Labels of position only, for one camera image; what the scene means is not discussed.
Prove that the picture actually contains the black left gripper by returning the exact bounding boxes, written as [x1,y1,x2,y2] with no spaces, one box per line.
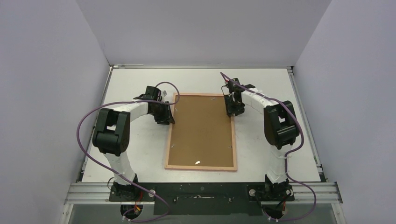
[150,102,174,126]

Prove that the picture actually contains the brown backing board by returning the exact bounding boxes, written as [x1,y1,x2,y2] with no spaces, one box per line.
[168,95,234,168]

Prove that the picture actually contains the pink wooden photo frame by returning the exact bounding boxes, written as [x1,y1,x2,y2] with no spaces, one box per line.
[164,92,238,172]

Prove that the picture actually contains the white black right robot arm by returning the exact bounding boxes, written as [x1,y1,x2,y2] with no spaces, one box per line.
[224,80,300,202]

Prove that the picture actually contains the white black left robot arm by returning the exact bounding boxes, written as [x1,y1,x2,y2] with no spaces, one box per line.
[92,86,175,201]

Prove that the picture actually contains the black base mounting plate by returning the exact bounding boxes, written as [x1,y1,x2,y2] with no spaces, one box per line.
[109,182,295,216]

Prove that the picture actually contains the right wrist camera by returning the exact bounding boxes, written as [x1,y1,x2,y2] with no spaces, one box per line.
[221,78,244,95]

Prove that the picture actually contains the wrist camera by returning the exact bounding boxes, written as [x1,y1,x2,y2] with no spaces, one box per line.
[134,86,169,103]
[221,78,244,95]

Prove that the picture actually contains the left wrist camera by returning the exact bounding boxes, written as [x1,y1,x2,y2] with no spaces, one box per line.
[134,86,169,103]

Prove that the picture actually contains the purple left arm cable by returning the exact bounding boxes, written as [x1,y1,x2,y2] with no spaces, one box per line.
[76,81,181,223]

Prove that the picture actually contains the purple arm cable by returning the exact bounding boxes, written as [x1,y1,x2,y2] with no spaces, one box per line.
[219,72,318,222]
[76,81,181,223]

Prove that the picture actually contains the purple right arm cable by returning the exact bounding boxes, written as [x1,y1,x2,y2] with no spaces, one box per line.
[219,72,318,222]

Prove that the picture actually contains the aluminium table edge rail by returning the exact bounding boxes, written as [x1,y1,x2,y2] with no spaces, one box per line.
[286,66,326,182]

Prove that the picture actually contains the aluminium front rail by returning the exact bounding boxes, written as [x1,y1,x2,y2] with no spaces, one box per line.
[65,182,343,204]

